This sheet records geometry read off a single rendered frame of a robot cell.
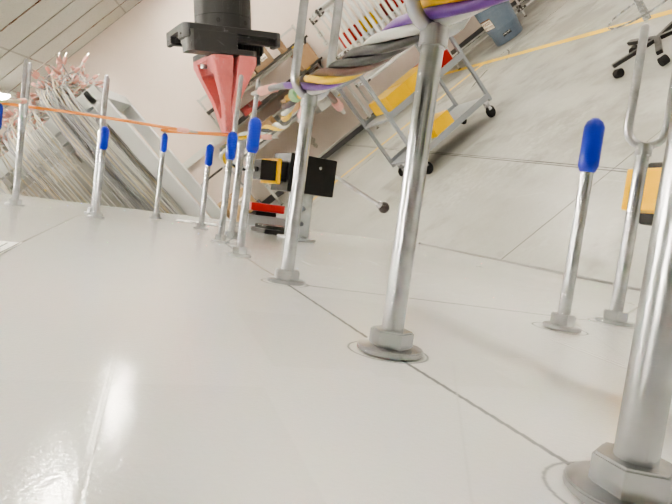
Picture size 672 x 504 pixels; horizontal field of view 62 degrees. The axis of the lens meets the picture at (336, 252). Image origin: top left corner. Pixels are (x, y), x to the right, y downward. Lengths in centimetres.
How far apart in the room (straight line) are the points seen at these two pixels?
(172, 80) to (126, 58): 67
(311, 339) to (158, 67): 863
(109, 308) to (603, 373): 14
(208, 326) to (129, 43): 871
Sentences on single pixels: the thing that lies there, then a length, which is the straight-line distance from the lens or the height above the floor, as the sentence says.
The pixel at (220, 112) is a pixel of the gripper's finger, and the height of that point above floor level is 123.
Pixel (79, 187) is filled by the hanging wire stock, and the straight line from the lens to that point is 121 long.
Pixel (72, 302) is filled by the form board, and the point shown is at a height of 120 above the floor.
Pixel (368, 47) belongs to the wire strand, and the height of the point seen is 120.
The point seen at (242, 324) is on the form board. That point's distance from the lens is 16.
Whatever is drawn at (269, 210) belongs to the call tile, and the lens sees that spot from 82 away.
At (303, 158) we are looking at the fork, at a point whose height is 118.
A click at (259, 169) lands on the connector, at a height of 116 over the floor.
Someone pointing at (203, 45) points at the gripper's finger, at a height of 129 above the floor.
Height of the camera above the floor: 121
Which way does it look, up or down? 16 degrees down
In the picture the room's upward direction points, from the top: 38 degrees counter-clockwise
